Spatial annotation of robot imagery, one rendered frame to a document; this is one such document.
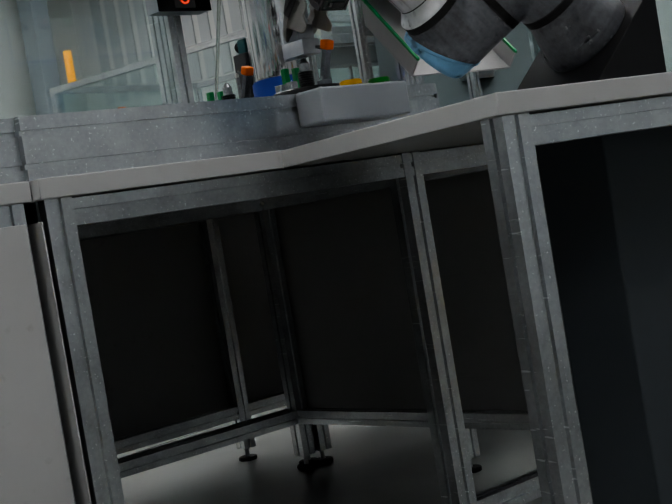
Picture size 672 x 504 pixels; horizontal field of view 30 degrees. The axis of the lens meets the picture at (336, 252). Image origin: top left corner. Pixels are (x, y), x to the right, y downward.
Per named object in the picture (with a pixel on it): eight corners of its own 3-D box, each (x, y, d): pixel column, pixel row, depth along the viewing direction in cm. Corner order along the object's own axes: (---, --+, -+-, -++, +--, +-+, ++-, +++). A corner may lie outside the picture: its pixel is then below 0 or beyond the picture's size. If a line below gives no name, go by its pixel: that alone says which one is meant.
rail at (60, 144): (444, 133, 242) (435, 78, 242) (29, 183, 184) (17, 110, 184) (424, 138, 247) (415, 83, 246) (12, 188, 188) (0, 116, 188)
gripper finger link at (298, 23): (290, 51, 238) (311, 8, 235) (272, 36, 242) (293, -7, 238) (301, 53, 241) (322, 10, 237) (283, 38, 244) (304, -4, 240)
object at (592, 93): (933, 58, 202) (931, 40, 202) (499, 115, 156) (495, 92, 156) (627, 122, 263) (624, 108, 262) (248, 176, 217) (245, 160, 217)
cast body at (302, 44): (321, 53, 243) (315, 17, 243) (304, 54, 241) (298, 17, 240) (294, 61, 250) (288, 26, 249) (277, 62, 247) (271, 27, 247)
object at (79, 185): (654, 119, 275) (652, 106, 275) (40, 199, 176) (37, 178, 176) (263, 196, 381) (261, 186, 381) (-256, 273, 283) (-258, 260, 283)
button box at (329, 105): (412, 112, 227) (406, 78, 227) (325, 121, 214) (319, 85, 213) (385, 119, 233) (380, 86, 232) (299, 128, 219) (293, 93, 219)
